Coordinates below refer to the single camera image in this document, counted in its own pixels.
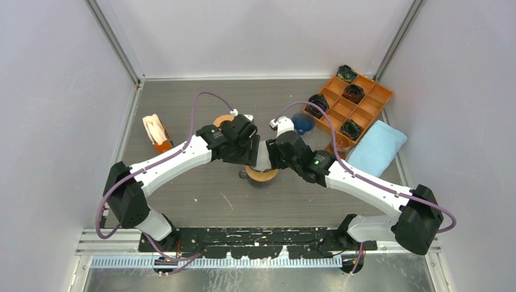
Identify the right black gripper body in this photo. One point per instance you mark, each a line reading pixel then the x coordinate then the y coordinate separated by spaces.
pixel 283 162

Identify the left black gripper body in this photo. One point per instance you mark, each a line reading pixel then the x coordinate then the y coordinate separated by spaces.
pixel 241 154

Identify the white paper coffee filter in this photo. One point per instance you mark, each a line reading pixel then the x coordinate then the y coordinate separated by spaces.
pixel 263 163

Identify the wooden ring dripper stand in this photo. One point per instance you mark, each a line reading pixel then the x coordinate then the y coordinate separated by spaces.
pixel 261 177

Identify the grey glass mug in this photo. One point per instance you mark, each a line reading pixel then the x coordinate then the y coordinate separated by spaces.
pixel 258 185

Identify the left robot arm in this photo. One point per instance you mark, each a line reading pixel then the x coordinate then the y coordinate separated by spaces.
pixel 127 188

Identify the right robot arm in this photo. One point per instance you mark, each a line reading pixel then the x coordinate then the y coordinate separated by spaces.
pixel 411 217

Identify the blue transparent dripper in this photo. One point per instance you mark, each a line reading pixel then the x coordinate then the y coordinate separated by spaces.
pixel 303 122

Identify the orange filter holder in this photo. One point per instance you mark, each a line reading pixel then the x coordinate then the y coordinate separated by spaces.
pixel 166 146

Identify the amber glass cup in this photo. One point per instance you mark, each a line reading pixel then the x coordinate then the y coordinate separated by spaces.
pixel 342 144

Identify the light blue cloth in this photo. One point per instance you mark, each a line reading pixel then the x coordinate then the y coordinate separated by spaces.
pixel 377 149

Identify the dark capsule green yellow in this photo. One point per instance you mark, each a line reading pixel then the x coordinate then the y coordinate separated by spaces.
pixel 346 73

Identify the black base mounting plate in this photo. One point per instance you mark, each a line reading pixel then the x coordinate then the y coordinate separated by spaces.
pixel 261 243

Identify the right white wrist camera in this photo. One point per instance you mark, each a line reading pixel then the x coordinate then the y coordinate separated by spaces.
pixel 281 125

